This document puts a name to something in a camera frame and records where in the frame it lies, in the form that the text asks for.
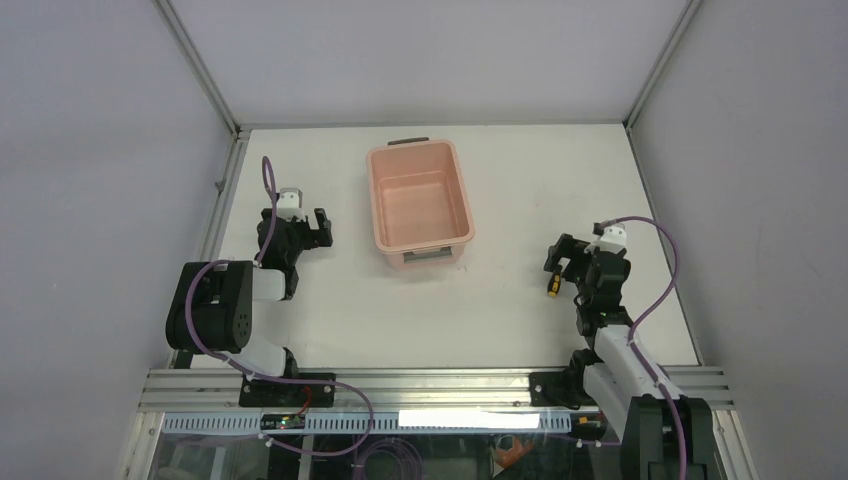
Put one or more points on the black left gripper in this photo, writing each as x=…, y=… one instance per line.
x=314, y=237

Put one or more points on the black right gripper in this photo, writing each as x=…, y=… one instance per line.
x=567, y=247

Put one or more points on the yellow black handled screwdriver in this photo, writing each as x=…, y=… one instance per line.
x=555, y=281

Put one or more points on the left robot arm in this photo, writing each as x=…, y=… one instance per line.
x=212, y=308

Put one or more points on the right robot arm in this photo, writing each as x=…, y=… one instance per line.
x=664, y=433

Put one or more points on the pink plastic bin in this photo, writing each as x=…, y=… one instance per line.
x=419, y=202

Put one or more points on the orange object under table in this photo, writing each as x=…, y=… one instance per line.
x=508, y=449

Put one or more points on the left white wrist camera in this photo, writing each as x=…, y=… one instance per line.
x=289, y=205

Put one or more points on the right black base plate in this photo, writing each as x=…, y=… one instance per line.
x=559, y=388

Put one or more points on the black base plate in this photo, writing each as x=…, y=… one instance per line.
x=265, y=394
x=559, y=388

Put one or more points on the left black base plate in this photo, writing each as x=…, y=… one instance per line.
x=265, y=394

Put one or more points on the aluminium front rail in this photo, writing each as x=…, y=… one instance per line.
x=220, y=390

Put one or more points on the white slotted cable duct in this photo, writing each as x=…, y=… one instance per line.
x=353, y=423

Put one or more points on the aluminium left frame post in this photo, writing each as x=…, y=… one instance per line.
x=196, y=64

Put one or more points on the aluminium frame post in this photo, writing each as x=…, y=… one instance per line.
x=668, y=49
x=196, y=64

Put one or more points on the aluminium right frame post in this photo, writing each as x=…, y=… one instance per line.
x=668, y=49

